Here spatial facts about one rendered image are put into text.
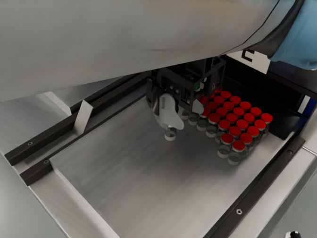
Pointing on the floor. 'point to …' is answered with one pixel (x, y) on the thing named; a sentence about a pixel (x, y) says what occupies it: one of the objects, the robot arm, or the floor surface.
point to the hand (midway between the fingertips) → (168, 117)
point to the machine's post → (311, 131)
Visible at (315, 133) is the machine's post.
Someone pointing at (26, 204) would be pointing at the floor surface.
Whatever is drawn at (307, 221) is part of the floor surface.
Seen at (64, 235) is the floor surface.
